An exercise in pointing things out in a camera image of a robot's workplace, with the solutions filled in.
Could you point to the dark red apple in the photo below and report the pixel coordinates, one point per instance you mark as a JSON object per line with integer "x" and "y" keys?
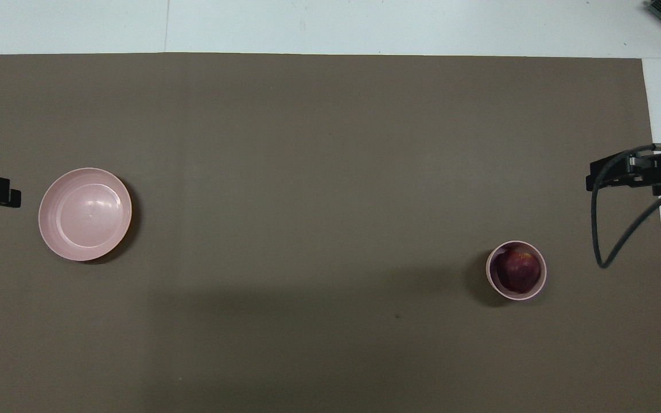
{"x": 518, "y": 271}

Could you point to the small pink bowl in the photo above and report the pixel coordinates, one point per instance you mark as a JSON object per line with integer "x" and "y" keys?
{"x": 491, "y": 275}

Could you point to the pink plate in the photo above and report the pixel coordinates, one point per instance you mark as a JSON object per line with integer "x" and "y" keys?
{"x": 86, "y": 215}

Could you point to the brown table mat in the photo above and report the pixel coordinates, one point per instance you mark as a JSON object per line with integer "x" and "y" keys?
{"x": 307, "y": 229}

